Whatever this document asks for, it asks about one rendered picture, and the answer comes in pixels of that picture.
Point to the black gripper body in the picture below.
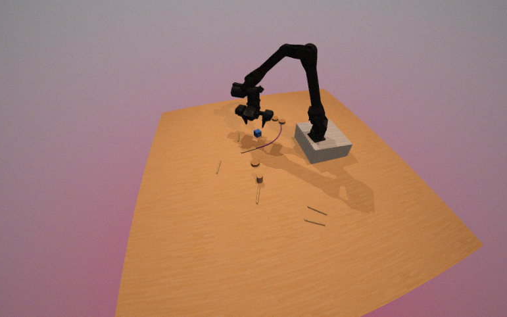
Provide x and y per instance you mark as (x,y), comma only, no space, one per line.
(267,115)

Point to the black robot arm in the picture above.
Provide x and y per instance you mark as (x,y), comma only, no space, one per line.
(308,56)

